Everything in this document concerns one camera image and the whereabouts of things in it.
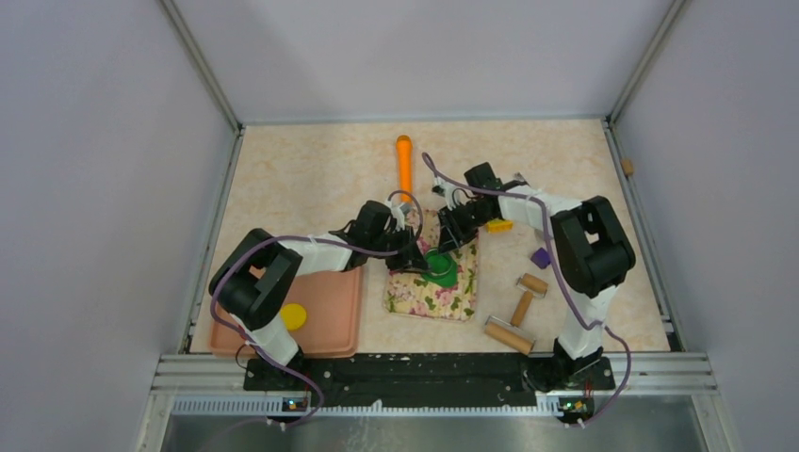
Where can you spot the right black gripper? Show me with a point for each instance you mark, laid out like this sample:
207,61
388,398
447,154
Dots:
451,235

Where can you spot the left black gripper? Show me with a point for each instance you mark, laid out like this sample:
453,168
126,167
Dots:
414,260

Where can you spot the green dough disc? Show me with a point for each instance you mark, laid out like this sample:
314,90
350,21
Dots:
445,283

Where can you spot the floral cutting board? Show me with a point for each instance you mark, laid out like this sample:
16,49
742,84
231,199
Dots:
411,294

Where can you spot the wooden double-ended roller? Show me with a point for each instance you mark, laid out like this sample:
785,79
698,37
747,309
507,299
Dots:
509,332

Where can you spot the round metal cutter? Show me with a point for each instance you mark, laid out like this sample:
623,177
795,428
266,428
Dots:
440,266

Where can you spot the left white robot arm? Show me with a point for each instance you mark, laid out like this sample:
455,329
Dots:
252,283

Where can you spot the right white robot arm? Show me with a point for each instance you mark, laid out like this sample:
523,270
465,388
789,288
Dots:
590,252

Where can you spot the yellow dough disc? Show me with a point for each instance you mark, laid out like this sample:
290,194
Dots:
294,316

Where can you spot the colourful toy block stack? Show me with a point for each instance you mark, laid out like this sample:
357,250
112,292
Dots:
499,226

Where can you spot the purple cube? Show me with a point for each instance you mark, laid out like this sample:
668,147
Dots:
541,258

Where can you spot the pink plastic tray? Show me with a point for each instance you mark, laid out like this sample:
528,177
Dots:
332,301

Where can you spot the orange toy microphone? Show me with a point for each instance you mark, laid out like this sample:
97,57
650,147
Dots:
404,157

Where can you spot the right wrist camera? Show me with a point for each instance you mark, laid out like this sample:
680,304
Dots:
450,192

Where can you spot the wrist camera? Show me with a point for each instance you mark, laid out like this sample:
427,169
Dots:
399,212
450,192

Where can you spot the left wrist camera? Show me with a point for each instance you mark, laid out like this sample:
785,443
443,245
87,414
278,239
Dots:
399,212

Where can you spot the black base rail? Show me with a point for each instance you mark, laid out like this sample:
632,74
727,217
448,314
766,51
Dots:
435,381

